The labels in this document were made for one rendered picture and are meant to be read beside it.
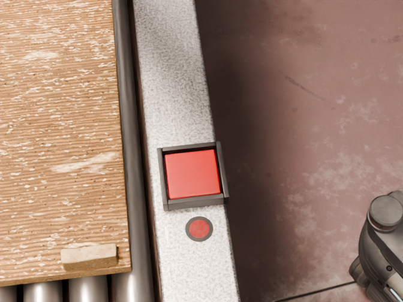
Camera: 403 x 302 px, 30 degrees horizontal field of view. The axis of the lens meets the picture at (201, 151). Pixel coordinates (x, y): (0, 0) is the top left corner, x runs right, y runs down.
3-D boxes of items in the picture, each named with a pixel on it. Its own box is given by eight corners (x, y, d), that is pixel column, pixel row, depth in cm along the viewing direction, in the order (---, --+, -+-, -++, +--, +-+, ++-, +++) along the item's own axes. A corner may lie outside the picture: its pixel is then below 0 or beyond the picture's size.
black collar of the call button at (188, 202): (220, 147, 90) (220, 140, 89) (229, 204, 86) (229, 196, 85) (157, 154, 90) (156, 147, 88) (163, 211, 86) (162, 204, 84)
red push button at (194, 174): (214, 154, 90) (214, 148, 89) (221, 198, 87) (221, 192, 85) (164, 159, 89) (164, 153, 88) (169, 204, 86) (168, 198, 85)
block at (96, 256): (119, 251, 81) (116, 241, 79) (119, 267, 80) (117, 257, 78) (64, 257, 81) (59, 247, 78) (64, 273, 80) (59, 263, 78)
